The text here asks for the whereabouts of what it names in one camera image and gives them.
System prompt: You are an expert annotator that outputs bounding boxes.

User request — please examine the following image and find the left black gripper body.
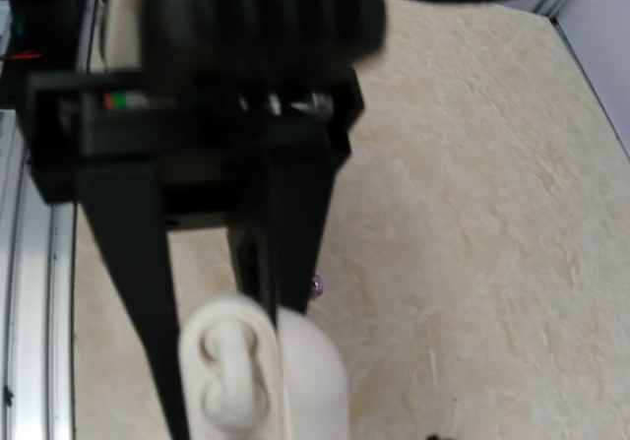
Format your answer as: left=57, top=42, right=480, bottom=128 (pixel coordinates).
left=23, top=0, right=386, bottom=227

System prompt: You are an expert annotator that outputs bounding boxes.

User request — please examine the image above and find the front aluminium rail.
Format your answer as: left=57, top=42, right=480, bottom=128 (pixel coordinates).
left=1, top=109, right=76, bottom=439

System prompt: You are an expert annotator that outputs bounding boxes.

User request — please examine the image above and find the purple earbud near case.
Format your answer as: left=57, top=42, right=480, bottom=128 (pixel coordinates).
left=310, top=275, right=324, bottom=299

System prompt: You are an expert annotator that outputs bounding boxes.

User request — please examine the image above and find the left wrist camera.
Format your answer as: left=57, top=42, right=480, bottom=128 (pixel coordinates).
left=100, top=0, right=149, bottom=111

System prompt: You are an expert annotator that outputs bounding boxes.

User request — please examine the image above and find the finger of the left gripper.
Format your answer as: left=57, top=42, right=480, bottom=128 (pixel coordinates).
left=227, top=159, right=335, bottom=315
left=75, top=163, right=189, bottom=439

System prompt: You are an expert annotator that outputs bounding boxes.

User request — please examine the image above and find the white earbud charging case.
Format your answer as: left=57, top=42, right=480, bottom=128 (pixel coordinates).
left=178, top=295, right=350, bottom=440

